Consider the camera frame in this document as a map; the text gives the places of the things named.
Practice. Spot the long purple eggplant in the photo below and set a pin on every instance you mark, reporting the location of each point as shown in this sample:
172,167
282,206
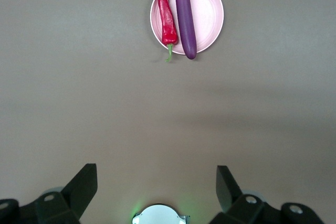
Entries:
185,19

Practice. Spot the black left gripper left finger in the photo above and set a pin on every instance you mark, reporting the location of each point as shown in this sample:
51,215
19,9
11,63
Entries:
65,205

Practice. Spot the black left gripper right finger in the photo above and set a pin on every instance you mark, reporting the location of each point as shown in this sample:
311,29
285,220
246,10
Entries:
244,208

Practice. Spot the pink round plate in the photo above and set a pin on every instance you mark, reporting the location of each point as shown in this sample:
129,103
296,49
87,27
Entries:
207,14

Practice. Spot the red chili pepper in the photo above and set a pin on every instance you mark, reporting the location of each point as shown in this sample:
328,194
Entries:
167,22

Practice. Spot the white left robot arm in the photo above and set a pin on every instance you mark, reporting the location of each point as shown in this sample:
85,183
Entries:
160,214

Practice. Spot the brown table cover sheet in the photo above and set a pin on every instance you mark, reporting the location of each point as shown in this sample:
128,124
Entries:
78,77

